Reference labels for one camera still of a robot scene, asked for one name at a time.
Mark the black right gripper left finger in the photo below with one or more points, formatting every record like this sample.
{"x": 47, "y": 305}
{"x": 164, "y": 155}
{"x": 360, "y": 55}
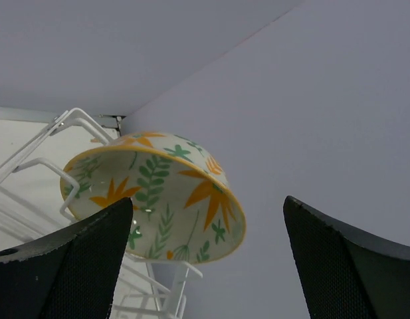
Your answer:
{"x": 70, "y": 273}

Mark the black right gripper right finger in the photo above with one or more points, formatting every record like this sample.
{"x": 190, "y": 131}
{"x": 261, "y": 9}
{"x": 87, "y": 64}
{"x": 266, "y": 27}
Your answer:
{"x": 346, "y": 272}

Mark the tan bowl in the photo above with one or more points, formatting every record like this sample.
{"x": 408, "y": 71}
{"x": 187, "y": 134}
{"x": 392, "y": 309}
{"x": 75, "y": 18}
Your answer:
{"x": 184, "y": 209}

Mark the white wire dish rack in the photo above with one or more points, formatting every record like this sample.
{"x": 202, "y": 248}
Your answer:
{"x": 34, "y": 147}

